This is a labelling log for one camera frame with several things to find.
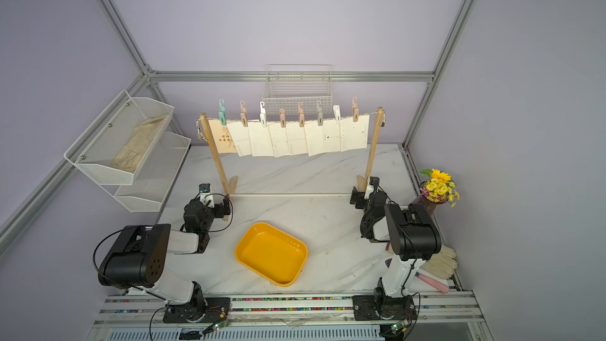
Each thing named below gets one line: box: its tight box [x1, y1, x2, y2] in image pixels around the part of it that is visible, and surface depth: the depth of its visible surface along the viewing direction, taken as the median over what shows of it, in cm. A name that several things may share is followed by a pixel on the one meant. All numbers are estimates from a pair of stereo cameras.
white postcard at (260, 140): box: [247, 121, 275, 158], surface depth 75 cm
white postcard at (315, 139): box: [303, 119, 325, 158], surface depth 75 cm
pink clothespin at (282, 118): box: [279, 108, 287, 128], surface depth 69 cm
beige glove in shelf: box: [111, 114, 168, 173], surface depth 82 cm
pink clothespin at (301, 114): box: [298, 101, 305, 128], surface depth 69 cm
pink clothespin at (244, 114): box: [239, 99, 249, 128], surface depth 67 cm
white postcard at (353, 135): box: [340, 114, 370, 153], surface depth 75 cm
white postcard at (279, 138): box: [268, 122, 290, 158], surface depth 75 cm
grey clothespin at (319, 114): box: [316, 100, 324, 127], surface depth 69 cm
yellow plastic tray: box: [235, 221, 309, 288], surface depth 87 cm
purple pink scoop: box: [415, 271, 450, 294], surface depth 80 cm
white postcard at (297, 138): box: [285, 122, 309, 156], surface depth 75 cm
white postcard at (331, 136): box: [322, 119, 341, 153], surface depth 76 cm
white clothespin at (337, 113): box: [332, 104, 341, 124], surface depth 69 cm
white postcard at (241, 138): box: [225, 121, 252, 158], surface depth 73 cm
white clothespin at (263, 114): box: [259, 101, 267, 128], surface depth 69 cm
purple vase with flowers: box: [415, 168, 461, 214], surface depth 77 cm
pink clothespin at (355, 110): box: [351, 96, 360, 123], surface depth 69 cm
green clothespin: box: [218, 98, 228, 126], surface depth 67 cm
